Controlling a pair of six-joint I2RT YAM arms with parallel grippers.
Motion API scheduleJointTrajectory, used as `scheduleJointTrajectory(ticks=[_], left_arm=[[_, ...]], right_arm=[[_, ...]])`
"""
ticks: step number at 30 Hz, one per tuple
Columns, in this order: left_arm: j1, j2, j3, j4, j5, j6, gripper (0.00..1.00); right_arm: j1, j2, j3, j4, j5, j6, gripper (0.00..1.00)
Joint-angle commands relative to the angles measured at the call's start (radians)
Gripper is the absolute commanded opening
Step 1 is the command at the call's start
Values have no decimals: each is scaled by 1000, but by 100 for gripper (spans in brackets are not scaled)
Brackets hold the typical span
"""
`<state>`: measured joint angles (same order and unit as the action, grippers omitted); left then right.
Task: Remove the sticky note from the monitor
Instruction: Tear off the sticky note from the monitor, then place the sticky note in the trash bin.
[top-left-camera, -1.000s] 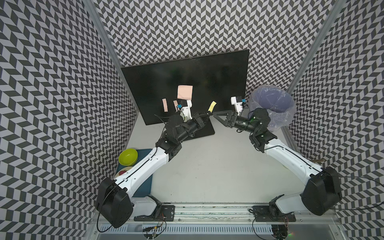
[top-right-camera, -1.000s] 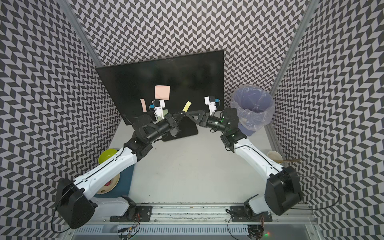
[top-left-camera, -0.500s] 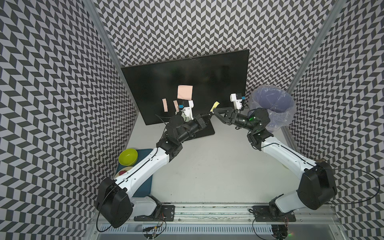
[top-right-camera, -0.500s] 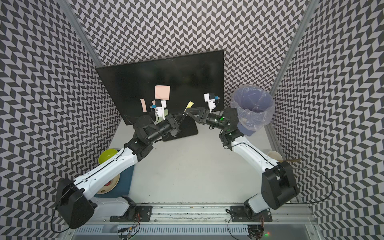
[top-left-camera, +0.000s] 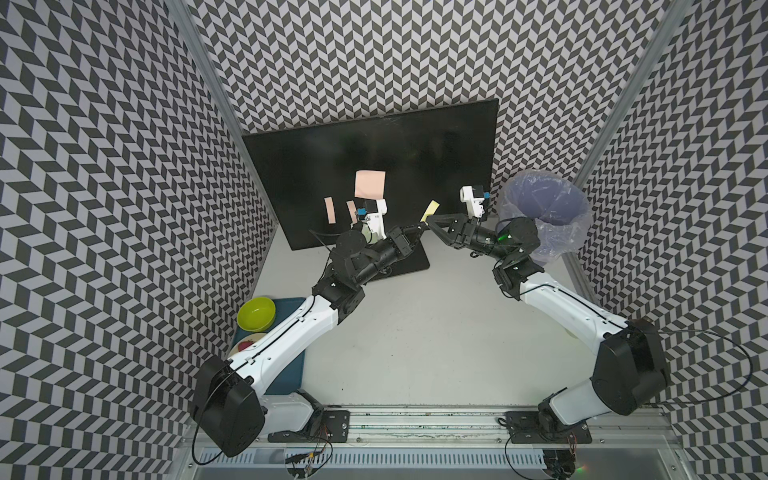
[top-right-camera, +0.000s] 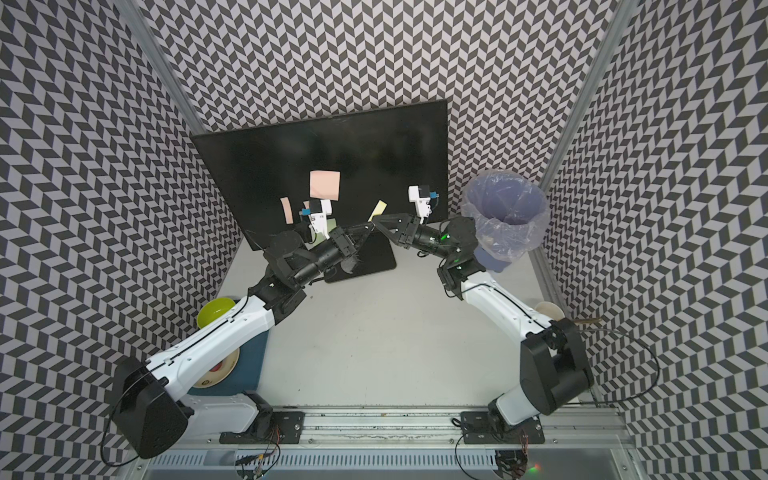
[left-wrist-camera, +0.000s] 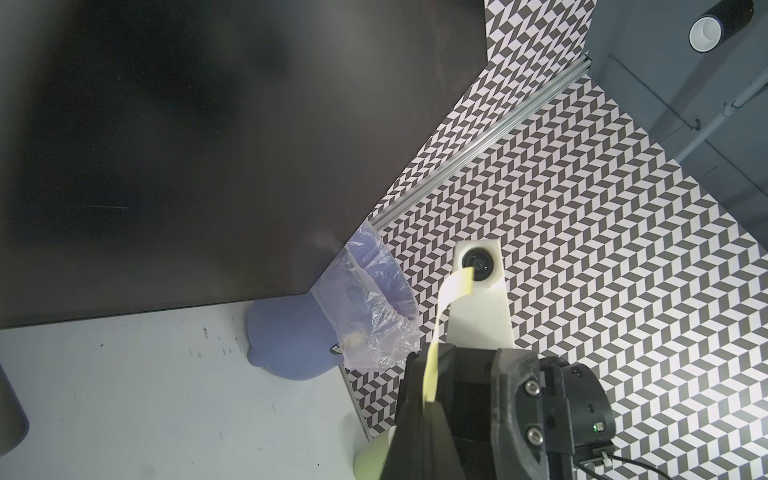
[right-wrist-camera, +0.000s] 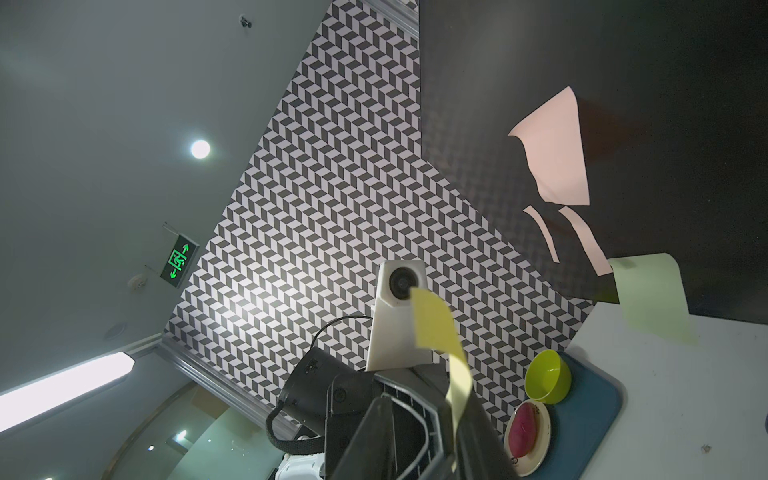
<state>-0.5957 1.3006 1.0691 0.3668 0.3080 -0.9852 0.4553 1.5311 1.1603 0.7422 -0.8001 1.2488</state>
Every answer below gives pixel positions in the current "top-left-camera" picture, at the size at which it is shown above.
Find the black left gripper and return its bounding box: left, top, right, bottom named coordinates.
left=353, top=221, right=426, bottom=287

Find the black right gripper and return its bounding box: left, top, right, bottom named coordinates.
left=424, top=213, right=511, bottom=262

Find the yellow sticky strip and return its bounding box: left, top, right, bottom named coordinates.
left=421, top=200, right=440, bottom=222

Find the large pink sticky note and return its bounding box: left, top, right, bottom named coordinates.
left=354, top=170, right=386, bottom=200

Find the pink sticky strip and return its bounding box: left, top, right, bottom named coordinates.
left=324, top=197, right=336, bottom=225
left=346, top=200, right=358, bottom=225

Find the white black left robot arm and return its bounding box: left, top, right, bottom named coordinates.
left=190, top=222, right=427, bottom=457

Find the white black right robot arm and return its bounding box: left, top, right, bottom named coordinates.
left=426, top=214, right=671, bottom=435

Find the black computer monitor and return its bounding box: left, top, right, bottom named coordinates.
left=243, top=99, right=499, bottom=250

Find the blue bin with plastic liner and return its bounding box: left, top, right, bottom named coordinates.
left=496, top=170, right=593, bottom=265

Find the lime green bowl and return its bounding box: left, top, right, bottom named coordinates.
left=237, top=297, right=276, bottom=333

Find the cream plate with red centre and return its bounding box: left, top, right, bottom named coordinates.
left=228, top=332, right=265, bottom=357

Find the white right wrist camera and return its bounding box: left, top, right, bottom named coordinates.
left=459, top=185, right=490, bottom=219

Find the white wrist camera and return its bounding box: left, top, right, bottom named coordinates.
left=357, top=199, right=387, bottom=243
left=459, top=185, right=490, bottom=219

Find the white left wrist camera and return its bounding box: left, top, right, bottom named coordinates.
left=357, top=199, right=387, bottom=243

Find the aluminium corner post right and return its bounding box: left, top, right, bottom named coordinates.
left=573, top=0, right=693, bottom=190

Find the aluminium corner post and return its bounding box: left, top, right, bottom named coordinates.
left=165, top=0, right=278, bottom=222
left=573, top=0, right=693, bottom=190

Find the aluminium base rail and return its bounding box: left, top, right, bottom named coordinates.
left=167, top=406, right=695, bottom=479

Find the aluminium corner post left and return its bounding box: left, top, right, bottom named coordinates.
left=165, top=0, right=278, bottom=222

